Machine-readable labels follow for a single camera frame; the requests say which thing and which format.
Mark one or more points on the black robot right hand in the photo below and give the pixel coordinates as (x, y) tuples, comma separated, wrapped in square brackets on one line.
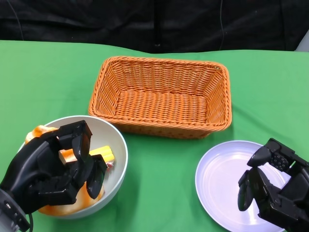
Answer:
[(289, 193)]

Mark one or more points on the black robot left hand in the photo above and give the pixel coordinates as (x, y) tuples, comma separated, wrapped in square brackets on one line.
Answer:
[(36, 169)]

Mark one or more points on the orange bread with torn top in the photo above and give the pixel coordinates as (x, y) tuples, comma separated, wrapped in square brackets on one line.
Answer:
[(39, 131)]

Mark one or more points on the pale grey bowl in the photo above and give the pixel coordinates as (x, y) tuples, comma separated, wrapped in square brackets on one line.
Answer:
[(108, 135)]

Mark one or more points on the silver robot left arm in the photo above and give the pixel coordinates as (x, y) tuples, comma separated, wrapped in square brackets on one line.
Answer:
[(9, 215)]

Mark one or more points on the round orange striped bread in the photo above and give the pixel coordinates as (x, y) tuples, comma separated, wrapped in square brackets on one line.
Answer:
[(62, 210)]

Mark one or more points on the yellow cake slice with cream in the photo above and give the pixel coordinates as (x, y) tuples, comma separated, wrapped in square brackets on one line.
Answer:
[(103, 153)]

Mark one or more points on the lavender plate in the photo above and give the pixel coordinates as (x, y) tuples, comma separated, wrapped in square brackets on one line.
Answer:
[(217, 174)]

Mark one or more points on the orange wicker basket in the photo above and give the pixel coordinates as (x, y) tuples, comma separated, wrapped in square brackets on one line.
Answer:
[(164, 108)]

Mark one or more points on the green tablecloth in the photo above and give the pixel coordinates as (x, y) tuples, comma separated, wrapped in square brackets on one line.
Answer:
[(48, 84)]

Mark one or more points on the black backdrop curtain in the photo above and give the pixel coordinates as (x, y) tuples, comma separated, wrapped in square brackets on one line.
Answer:
[(96, 19)]

